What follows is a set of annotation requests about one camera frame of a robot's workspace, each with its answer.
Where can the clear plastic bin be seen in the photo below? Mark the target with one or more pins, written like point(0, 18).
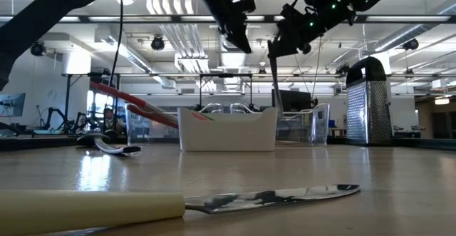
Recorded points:
point(142, 132)
point(313, 125)

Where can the round ceiling air duct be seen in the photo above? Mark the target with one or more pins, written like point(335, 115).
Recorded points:
point(235, 68)

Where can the white rectangular plastic bin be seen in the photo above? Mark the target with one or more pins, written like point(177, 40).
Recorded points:
point(228, 132)

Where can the red spoon with metal neck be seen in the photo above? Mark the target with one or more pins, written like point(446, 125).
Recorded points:
point(117, 94)

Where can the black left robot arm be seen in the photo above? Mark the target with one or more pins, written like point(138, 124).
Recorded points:
point(35, 22)

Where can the black metal rack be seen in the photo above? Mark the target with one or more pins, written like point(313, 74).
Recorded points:
point(67, 97)
point(225, 75)

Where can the background black robot arms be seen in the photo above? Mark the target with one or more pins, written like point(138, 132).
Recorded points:
point(53, 116)

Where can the black aluminium frame rail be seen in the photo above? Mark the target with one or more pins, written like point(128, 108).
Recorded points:
point(424, 144)
point(35, 141)

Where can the lit wall lamp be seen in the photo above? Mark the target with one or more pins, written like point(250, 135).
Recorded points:
point(441, 101)

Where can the red and grey long utensil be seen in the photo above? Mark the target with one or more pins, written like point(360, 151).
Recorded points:
point(153, 117)

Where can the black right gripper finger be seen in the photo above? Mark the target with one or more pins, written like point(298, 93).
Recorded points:
point(285, 47)

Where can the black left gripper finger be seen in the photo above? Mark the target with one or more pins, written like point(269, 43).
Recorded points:
point(231, 18)

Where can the grey metal utensil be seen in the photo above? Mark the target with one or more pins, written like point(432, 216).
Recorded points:
point(276, 86)

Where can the black ceiling spotlight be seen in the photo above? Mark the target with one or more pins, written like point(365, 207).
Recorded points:
point(157, 44)
point(37, 48)
point(411, 44)

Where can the wall-mounted screen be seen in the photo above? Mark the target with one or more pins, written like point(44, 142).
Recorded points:
point(12, 104)

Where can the pink silicone spatula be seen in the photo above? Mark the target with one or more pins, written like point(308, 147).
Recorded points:
point(196, 116)

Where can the black computer monitor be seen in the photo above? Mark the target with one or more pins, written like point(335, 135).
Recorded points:
point(295, 100)

